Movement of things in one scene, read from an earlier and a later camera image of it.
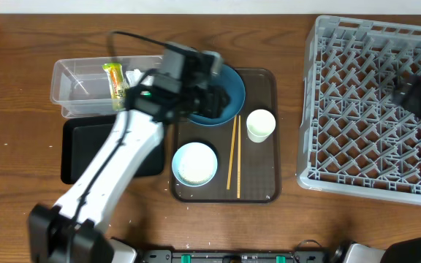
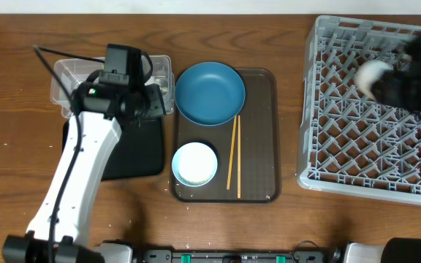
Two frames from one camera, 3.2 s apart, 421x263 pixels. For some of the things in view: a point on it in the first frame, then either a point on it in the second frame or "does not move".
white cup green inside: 260,123 → 367,73
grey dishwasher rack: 353,136 does not move
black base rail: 170,256 does not move
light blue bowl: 194,164 does not move
